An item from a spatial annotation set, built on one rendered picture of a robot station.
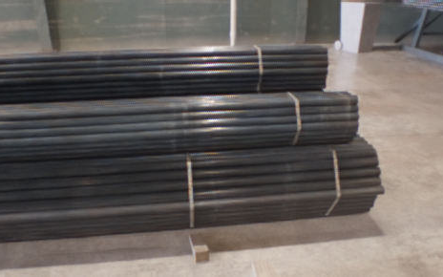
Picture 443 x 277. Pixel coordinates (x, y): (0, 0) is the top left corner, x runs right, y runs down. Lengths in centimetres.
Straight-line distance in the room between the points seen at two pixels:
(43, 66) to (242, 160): 142
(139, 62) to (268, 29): 714
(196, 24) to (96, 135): 720
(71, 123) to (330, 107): 153
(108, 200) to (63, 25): 753
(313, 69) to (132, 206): 152
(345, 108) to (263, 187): 70
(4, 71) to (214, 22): 696
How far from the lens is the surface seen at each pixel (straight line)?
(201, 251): 219
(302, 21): 950
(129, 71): 254
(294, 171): 230
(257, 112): 220
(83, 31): 939
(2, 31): 992
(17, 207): 236
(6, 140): 233
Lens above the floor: 148
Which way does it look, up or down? 23 degrees down
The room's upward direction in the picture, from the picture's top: straight up
